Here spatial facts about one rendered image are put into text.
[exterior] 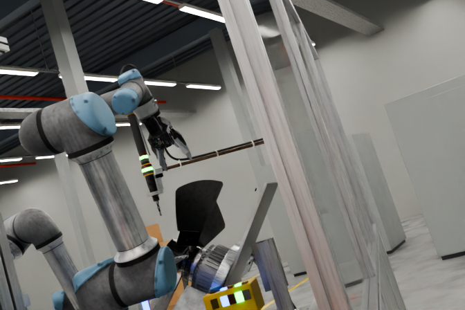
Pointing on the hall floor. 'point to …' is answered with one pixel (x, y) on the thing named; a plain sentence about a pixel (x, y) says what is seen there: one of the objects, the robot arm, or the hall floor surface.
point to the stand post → (275, 275)
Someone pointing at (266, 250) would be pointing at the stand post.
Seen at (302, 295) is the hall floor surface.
